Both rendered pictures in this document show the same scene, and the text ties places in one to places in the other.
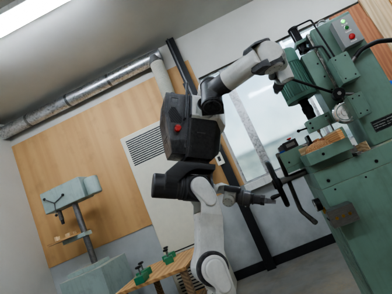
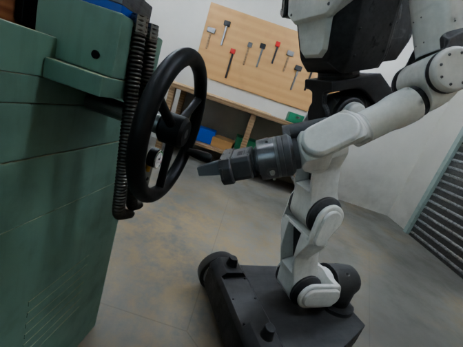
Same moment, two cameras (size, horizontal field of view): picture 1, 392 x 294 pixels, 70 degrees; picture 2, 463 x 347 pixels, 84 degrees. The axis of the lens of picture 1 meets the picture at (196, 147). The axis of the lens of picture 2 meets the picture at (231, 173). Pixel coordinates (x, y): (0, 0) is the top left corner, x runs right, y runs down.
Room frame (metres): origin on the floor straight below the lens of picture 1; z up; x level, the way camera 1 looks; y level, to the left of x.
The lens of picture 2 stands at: (2.19, -0.28, 0.90)
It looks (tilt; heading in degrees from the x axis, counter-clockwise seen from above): 16 degrees down; 173
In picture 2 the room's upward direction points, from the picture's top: 19 degrees clockwise
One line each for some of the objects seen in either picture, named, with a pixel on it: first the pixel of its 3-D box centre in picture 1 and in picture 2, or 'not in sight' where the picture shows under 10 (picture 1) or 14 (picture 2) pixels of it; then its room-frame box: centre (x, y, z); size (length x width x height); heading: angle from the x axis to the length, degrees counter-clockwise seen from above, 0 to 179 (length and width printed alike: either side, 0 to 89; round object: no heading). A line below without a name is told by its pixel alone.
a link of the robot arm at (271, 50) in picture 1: (273, 59); not in sight; (1.11, -0.44, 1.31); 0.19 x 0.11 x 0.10; 158
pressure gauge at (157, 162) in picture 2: (319, 206); (153, 160); (1.42, -0.43, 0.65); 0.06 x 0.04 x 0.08; 169
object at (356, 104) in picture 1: (356, 106); not in sight; (1.44, -0.84, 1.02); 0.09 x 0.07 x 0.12; 169
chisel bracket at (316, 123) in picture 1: (319, 123); not in sight; (1.63, -0.71, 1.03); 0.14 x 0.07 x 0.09; 79
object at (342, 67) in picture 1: (343, 69); not in sight; (1.44, -0.87, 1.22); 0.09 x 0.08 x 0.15; 79
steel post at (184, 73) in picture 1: (216, 146); not in sight; (2.97, -0.20, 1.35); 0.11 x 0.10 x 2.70; 84
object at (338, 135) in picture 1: (326, 141); not in sight; (1.57, -0.68, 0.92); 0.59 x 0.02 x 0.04; 169
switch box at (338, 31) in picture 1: (346, 32); not in sight; (1.43, -0.98, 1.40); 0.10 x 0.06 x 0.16; 79
